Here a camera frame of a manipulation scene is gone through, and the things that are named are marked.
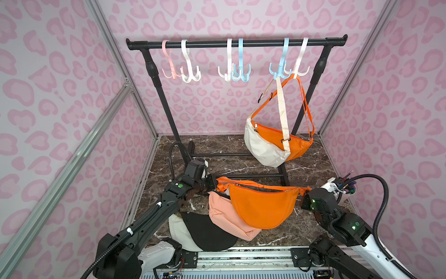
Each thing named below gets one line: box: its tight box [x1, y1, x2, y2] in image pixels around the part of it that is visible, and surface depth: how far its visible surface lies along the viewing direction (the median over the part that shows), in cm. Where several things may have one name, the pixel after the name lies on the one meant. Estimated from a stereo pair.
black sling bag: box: [180, 211, 239, 252], surface depth 78 cm
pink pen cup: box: [343, 181, 358, 196], surface depth 82 cm
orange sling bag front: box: [216, 176, 312, 230], surface depth 78 cm
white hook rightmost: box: [283, 37, 311, 80], surface depth 58 cm
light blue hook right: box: [269, 37, 293, 81], surface depth 59 cm
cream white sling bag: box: [168, 213, 204, 253], surface depth 80 cm
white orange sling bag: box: [243, 73, 307, 168], surface depth 86 cm
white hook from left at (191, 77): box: [180, 39, 201, 84], surface depth 58 cm
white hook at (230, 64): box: [217, 38, 235, 82], surface depth 55 cm
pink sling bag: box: [207, 191, 262, 242], surface depth 80 cm
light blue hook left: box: [231, 38, 251, 82], surface depth 59 cm
